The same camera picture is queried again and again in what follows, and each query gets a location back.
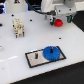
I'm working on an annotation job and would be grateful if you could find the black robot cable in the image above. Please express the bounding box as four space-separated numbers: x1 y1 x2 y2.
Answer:
24 0 56 16

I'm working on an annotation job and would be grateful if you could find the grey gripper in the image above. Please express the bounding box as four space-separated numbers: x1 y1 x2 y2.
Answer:
50 5 76 25

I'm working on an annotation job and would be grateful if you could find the red gear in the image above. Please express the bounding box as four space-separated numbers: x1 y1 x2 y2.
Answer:
54 19 63 27

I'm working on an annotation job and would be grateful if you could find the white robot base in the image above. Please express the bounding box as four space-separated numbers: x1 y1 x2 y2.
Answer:
5 0 27 13

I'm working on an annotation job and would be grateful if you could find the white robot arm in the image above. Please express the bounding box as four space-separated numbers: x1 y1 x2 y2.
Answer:
41 0 76 25

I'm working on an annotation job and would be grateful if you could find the blue gear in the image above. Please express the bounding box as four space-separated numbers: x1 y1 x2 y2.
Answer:
43 46 61 61

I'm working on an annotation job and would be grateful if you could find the beige connector block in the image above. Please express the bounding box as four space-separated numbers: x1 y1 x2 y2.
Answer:
13 18 24 37

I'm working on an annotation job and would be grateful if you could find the black-framed peg base plate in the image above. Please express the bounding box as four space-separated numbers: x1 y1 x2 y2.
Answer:
25 46 66 68

